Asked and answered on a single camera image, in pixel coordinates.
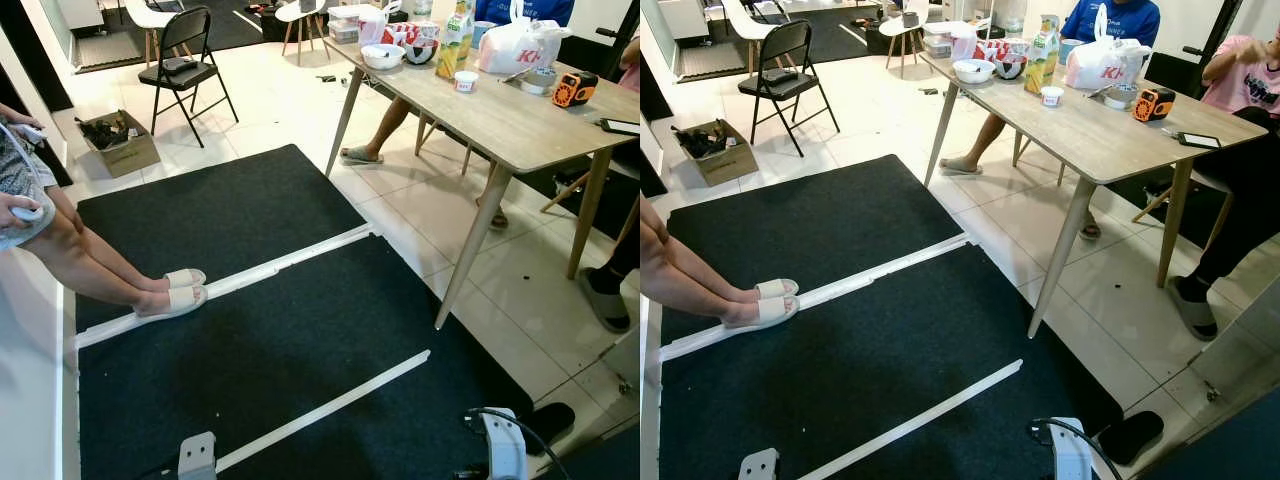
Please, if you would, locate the person in pink shirt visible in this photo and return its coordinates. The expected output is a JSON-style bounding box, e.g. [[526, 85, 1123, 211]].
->
[[1165, 35, 1280, 341], [580, 40, 641, 336]]

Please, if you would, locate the person in white slippers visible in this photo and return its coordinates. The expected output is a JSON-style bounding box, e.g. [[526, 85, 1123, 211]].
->
[[0, 100, 209, 321], [640, 195, 801, 331]]

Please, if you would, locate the brown cardboard box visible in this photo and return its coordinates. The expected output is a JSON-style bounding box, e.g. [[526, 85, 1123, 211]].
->
[[76, 110, 161, 179], [672, 120, 759, 187]]

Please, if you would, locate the black slipper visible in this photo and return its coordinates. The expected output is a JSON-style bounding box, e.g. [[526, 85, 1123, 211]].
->
[[520, 403, 577, 448], [1096, 411, 1165, 466]]

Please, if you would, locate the tied white plastic bag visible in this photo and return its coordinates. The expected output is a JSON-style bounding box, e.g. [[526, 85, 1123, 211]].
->
[[1065, 5, 1153, 91], [476, 0, 573, 77]]

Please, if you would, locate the white floor strip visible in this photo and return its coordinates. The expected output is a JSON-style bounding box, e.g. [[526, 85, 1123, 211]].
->
[[76, 224, 381, 349], [660, 234, 973, 361], [214, 349, 432, 474], [797, 359, 1024, 480]]

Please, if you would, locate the black folding chair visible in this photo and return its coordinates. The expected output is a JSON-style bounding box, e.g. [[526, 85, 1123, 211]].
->
[[738, 18, 841, 158], [138, 6, 240, 149]]

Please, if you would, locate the person in blue shirt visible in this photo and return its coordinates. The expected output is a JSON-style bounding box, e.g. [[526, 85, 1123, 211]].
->
[[938, 0, 1161, 241], [340, 0, 576, 231]]

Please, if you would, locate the red white food box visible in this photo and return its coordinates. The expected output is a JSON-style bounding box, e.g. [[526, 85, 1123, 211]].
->
[[378, 20, 441, 49], [972, 38, 1031, 63]]

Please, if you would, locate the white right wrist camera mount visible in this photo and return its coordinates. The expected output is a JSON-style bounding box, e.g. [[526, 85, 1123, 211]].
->
[[480, 408, 528, 480], [1050, 417, 1094, 480]]

